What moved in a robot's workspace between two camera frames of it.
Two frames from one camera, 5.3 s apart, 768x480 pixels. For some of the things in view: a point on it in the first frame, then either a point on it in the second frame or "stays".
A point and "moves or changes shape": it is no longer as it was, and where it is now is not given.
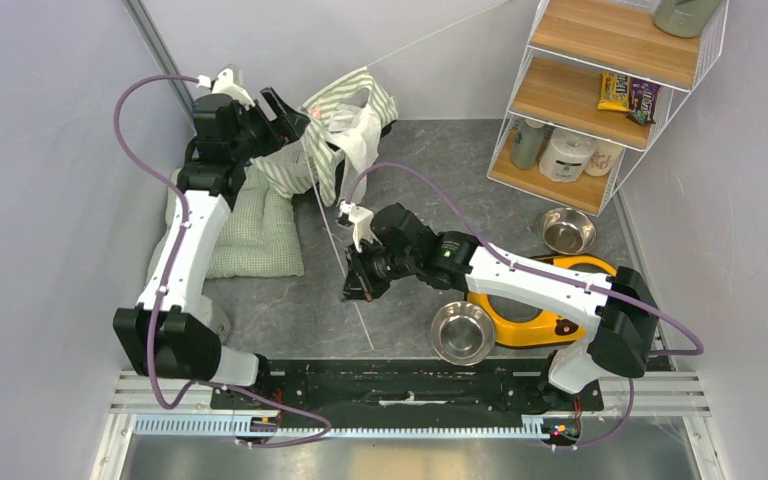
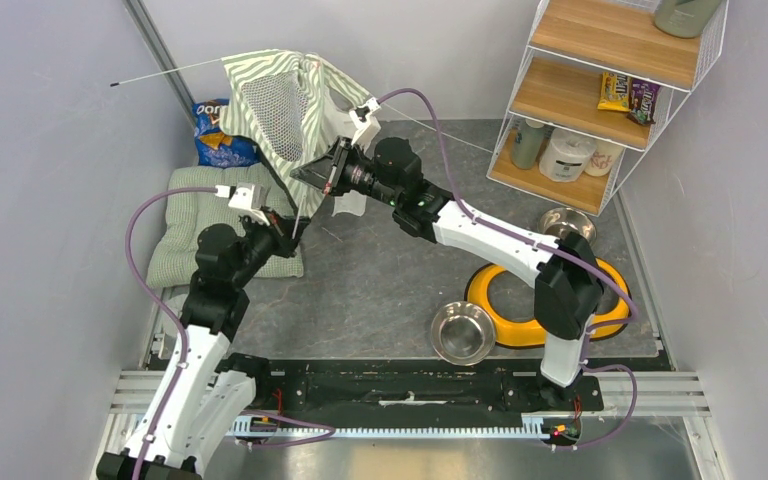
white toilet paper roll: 565,154 stays
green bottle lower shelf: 526,141 stays
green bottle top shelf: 685,18 stays
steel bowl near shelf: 568,231 stays
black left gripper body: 257,135 to 264,241
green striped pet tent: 333,149 moves or changes shape
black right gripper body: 376,266 to 351,169
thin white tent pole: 372,65 to 165,71
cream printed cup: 601,160 stays
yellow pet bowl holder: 552,327 stays
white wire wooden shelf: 599,87 stays
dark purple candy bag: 642,100 stays
